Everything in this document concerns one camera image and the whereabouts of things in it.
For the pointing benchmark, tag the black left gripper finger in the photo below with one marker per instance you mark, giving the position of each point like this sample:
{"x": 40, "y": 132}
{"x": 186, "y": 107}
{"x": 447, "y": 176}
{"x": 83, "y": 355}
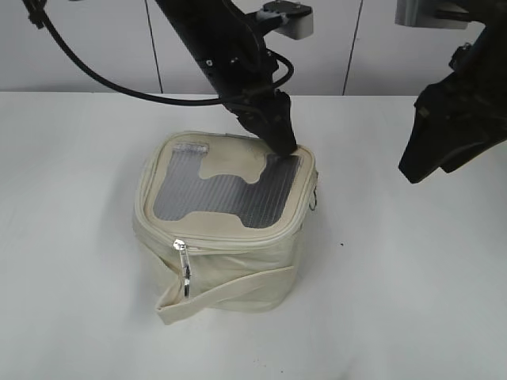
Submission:
{"x": 276, "y": 132}

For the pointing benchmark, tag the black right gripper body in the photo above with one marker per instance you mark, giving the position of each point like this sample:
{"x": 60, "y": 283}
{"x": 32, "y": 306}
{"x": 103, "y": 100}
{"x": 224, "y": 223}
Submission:
{"x": 456, "y": 102}

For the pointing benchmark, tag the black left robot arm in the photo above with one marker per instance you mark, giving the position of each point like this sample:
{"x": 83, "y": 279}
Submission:
{"x": 229, "y": 48}

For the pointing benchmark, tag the cream zippered bag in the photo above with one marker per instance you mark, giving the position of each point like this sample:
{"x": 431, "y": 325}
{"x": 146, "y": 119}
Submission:
{"x": 240, "y": 209}

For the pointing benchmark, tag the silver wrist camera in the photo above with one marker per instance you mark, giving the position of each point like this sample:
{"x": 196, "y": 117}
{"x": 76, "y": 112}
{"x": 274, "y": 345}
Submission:
{"x": 434, "y": 14}
{"x": 291, "y": 19}

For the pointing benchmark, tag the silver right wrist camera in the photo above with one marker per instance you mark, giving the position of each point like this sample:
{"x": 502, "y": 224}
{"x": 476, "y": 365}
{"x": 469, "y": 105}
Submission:
{"x": 434, "y": 14}

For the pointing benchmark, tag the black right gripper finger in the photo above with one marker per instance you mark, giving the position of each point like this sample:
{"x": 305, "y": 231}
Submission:
{"x": 431, "y": 144}

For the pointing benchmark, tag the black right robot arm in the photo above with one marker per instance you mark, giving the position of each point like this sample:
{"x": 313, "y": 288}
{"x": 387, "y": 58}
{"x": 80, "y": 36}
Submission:
{"x": 483, "y": 66}

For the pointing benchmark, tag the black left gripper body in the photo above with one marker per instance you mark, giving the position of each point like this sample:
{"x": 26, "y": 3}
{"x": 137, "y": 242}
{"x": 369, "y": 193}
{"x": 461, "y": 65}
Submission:
{"x": 262, "y": 110}

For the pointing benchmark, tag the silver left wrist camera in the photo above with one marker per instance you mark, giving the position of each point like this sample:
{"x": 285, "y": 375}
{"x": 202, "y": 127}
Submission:
{"x": 291, "y": 19}

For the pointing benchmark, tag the silver zipper pull with ring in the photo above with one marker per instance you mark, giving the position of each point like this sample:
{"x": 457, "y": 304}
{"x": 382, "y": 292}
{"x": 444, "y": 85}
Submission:
{"x": 187, "y": 274}

